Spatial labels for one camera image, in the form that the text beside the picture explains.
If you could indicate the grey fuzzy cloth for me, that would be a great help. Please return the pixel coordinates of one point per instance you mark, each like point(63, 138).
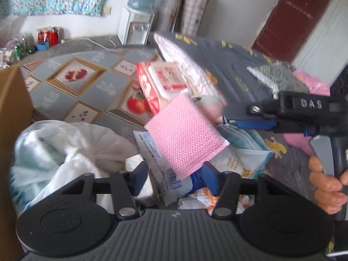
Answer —
point(280, 77)

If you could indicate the red can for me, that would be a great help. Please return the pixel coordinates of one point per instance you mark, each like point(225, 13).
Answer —
point(54, 36)

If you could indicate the person's right hand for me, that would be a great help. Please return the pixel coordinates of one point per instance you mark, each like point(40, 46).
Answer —
point(326, 190)

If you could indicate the white water dispenser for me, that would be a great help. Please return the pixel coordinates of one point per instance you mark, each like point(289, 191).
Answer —
point(134, 27)

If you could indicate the red wet wipes pack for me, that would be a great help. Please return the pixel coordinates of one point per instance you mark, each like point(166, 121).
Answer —
point(160, 87)

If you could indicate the white orange printed cloth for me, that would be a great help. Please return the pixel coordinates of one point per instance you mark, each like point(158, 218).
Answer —
point(201, 198)

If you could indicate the green bottle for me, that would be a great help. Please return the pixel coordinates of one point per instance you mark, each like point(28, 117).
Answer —
point(18, 52)
point(31, 50)

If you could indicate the rolled checked mat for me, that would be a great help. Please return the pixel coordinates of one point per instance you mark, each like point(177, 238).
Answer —
point(195, 11)

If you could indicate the white yellow snack bag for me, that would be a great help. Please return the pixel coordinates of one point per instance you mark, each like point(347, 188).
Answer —
point(239, 163)

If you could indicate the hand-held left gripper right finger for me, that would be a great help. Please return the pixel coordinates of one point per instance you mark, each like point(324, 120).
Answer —
point(212, 178)

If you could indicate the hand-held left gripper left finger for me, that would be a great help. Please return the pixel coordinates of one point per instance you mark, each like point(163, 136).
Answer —
point(140, 175)

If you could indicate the dark grey printed blanket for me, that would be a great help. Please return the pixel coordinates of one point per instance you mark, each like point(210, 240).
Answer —
point(233, 62)

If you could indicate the red drink pack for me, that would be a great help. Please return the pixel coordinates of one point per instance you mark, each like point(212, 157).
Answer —
point(43, 35)

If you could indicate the pink knitted cloth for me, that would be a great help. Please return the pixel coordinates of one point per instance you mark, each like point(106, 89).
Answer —
point(185, 138)

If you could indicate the pink striped pillow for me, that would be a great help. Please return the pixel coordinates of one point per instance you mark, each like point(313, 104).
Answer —
point(187, 62)

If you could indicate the brown cardboard box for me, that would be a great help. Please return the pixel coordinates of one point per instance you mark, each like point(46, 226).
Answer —
point(12, 141)

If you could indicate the white plastic bag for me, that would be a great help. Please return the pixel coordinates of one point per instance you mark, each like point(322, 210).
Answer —
point(68, 152)

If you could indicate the white blue plastic pack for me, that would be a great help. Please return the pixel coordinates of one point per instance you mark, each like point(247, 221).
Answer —
point(160, 168)

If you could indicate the rolled printed mat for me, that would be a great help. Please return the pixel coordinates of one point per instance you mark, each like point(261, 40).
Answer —
point(170, 8)

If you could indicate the dark red door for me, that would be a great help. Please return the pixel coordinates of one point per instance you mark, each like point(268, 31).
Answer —
point(291, 16)

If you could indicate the wall socket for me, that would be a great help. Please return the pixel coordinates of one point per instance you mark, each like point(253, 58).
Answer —
point(107, 10)

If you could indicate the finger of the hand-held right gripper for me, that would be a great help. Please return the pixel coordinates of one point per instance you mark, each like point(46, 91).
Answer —
point(255, 125)

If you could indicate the fruit printed floor mat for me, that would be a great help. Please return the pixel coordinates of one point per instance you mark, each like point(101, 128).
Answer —
point(81, 87)

